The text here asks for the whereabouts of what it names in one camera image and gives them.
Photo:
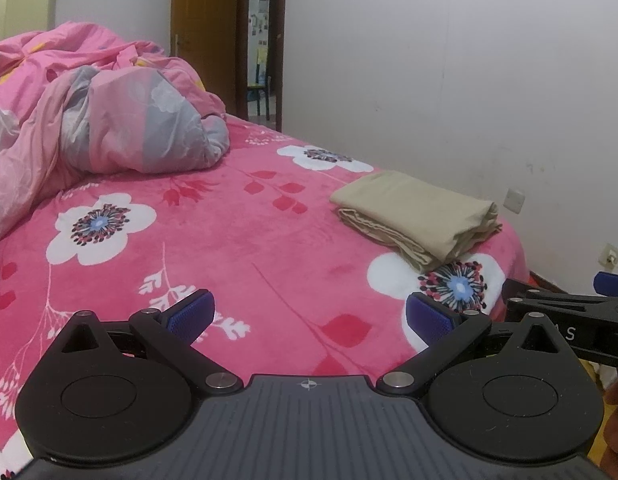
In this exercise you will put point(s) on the pink floral bed sheet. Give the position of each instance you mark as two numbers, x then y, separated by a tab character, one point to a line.
289	260

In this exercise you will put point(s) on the pink floral quilt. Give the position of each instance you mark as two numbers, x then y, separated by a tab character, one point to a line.
114	125

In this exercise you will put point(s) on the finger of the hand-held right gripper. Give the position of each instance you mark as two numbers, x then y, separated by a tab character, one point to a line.
611	282
539	302

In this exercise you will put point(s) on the cream wardrobe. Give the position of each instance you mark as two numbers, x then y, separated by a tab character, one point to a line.
24	10

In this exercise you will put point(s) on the brown wooden door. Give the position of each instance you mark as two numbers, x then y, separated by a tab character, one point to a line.
204	20

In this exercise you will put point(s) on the yellow chair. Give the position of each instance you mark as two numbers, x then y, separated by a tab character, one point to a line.
261	57

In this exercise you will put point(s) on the white wall socket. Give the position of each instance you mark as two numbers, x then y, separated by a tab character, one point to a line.
514	200
610	255

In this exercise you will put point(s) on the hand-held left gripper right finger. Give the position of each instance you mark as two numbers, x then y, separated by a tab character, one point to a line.
431	317

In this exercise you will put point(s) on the beige pants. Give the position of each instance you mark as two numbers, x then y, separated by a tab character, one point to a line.
414	205

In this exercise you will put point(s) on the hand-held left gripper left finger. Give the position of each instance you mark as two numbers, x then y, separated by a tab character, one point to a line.
191	317

